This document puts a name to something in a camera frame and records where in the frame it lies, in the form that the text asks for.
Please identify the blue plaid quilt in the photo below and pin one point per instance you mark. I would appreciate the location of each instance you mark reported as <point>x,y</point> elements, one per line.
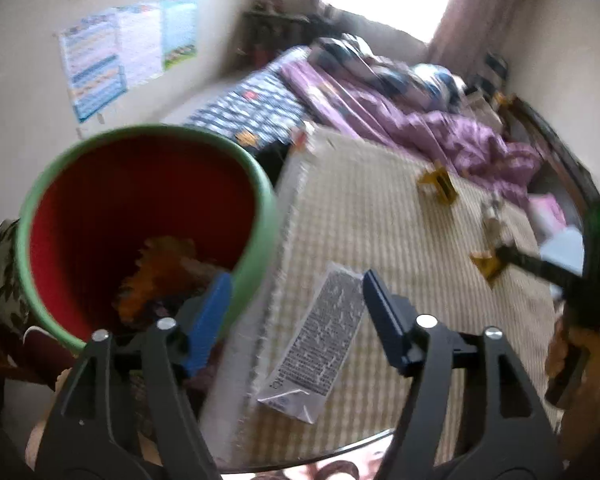
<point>380,70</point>

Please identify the wooden headboard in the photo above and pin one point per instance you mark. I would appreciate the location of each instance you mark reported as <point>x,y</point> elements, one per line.
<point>555,150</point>

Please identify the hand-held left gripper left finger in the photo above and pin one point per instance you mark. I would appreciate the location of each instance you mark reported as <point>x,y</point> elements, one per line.
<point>207,325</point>

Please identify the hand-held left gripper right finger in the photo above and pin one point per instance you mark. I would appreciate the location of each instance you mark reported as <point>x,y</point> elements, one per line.
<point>387,325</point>

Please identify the plaid cushion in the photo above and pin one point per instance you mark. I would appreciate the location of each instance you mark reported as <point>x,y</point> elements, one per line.
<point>496,75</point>

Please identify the small yellow packet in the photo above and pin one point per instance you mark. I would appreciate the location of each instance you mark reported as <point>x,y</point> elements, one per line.
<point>487,267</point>

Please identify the purple quilt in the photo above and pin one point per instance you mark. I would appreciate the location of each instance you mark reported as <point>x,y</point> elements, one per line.
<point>430,130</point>

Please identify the silver packet with black print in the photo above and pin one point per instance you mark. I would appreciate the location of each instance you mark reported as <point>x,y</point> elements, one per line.
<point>315,340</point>

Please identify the white chart wall poster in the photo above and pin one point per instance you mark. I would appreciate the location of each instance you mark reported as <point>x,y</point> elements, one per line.
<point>140,45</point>

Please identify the dark wooden desk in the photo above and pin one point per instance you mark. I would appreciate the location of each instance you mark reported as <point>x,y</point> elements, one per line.
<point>275,25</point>

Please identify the yellow snack packet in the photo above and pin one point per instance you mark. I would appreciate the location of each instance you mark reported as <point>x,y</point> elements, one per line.
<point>437,185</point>

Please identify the orange snack packet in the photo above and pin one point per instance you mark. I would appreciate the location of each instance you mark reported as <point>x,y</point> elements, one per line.
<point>165,270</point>

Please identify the camouflage cloth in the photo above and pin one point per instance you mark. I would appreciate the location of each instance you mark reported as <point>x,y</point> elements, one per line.
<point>2,280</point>

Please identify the pink curtain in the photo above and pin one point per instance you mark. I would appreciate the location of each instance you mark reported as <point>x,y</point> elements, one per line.
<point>472,10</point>

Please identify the blue chart wall poster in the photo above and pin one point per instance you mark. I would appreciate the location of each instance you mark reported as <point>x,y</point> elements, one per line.
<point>92,67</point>

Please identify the person's right forearm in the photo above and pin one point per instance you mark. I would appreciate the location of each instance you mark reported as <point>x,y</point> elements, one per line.
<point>592,342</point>

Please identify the green edged chart wall poster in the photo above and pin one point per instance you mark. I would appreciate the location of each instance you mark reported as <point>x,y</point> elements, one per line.
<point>180,32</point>

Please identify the blue grid bed sheet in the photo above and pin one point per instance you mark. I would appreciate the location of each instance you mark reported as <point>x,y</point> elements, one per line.
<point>250,105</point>

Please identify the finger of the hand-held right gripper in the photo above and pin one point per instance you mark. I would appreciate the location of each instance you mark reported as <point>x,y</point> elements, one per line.
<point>535,265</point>

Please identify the woven straw mat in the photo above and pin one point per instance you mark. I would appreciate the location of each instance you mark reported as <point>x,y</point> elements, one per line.
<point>370,210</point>

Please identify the red bucket with green rim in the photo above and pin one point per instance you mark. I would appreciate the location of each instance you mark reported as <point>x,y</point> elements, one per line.
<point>130,185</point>

